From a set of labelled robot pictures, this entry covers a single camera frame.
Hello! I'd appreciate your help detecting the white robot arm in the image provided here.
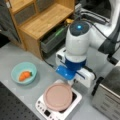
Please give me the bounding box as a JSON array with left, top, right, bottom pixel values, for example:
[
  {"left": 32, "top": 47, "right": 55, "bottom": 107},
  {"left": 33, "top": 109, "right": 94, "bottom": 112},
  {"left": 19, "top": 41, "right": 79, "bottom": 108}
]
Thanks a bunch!
[{"left": 56, "top": 0, "right": 120, "bottom": 88}]

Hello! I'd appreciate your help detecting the orange carrot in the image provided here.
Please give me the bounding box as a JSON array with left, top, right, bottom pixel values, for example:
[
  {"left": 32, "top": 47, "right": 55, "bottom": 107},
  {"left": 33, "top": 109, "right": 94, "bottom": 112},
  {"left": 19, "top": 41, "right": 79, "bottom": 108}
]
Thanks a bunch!
[{"left": 19, "top": 71, "right": 32, "bottom": 82}]

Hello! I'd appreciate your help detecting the teal bowl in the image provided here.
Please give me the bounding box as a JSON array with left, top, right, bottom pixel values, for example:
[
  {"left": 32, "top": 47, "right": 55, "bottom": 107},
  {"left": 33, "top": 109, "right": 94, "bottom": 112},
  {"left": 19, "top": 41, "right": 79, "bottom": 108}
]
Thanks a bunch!
[{"left": 11, "top": 62, "right": 37, "bottom": 85}]

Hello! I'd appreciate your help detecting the silver toaster oven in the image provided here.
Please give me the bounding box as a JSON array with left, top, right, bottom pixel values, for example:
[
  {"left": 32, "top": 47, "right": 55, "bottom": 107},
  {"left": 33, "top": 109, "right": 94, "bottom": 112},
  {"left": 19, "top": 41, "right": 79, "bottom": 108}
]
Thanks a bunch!
[{"left": 92, "top": 66, "right": 120, "bottom": 120}]

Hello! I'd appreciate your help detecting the grey storage bin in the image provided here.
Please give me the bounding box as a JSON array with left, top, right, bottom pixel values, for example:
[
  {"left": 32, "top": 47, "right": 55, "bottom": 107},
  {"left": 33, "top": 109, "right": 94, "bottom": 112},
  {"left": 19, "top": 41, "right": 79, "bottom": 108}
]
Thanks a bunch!
[{"left": 41, "top": 25, "right": 67, "bottom": 53}]

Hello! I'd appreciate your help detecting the pink pan with white handle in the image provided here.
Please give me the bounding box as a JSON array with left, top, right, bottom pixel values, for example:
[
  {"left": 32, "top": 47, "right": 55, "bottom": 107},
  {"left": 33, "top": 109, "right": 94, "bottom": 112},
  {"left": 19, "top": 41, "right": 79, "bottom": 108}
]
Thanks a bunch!
[{"left": 43, "top": 83, "right": 72, "bottom": 111}]

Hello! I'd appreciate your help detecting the wooden shelf cabinet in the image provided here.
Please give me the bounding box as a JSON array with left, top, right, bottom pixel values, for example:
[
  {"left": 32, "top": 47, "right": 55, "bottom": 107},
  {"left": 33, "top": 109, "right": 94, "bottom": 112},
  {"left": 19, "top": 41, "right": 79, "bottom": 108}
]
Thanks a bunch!
[{"left": 7, "top": 0, "right": 75, "bottom": 59}]

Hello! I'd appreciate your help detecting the white and blue gripper body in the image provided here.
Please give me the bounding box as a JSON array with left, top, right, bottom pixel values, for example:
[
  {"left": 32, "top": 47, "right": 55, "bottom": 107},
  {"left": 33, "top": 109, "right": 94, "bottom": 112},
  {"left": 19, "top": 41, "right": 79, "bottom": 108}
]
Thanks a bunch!
[{"left": 56, "top": 48, "right": 96, "bottom": 88}]

